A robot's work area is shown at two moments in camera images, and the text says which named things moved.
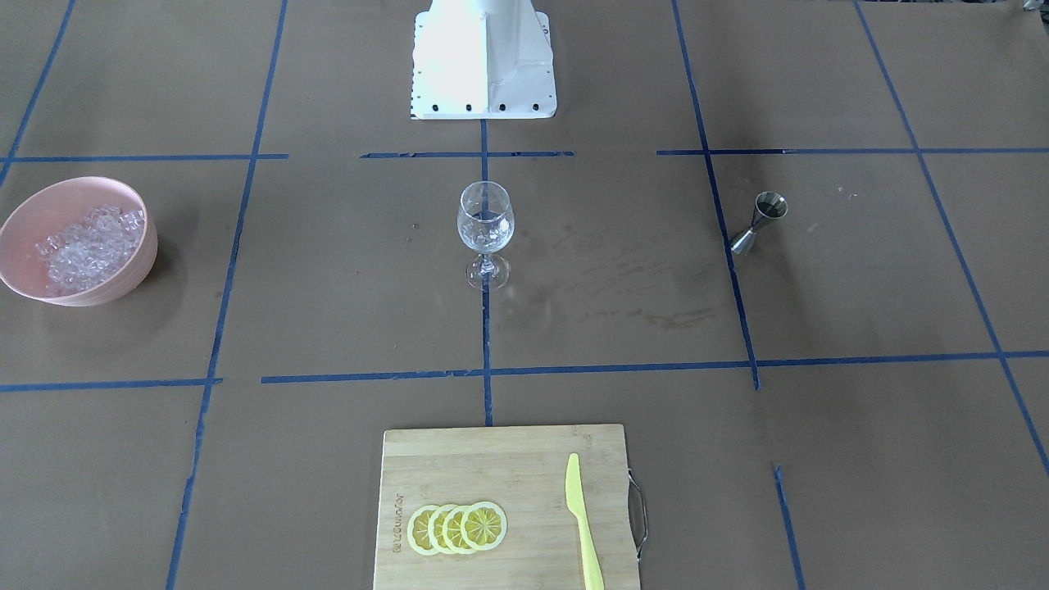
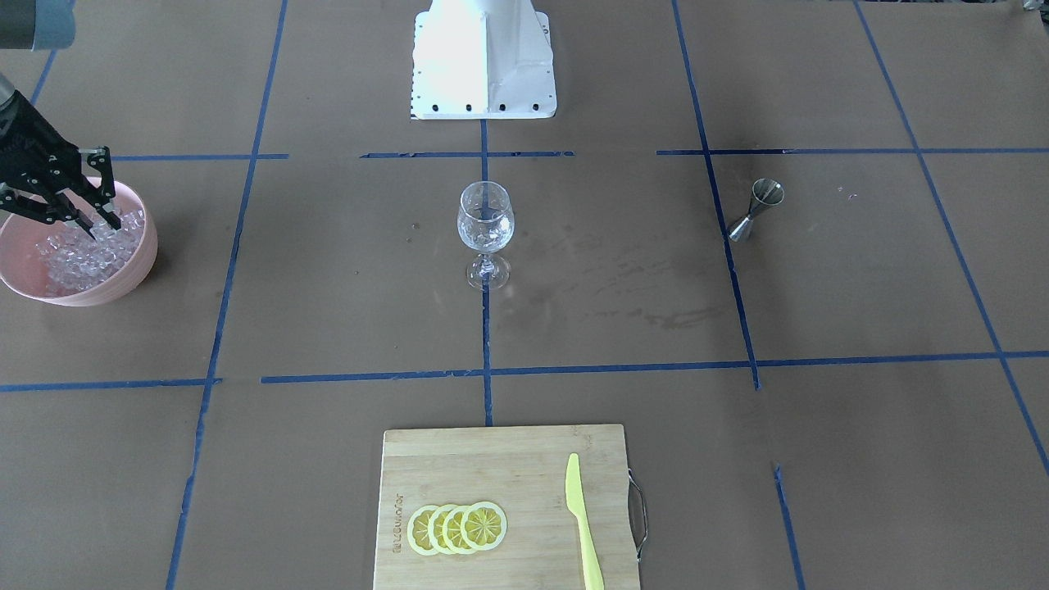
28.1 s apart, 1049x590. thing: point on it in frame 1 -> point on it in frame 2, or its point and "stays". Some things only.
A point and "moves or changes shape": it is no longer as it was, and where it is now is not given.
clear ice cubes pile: (91, 251) stays
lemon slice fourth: (418, 529) stays
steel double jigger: (769, 206) moves or changes shape
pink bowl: (79, 242) stays
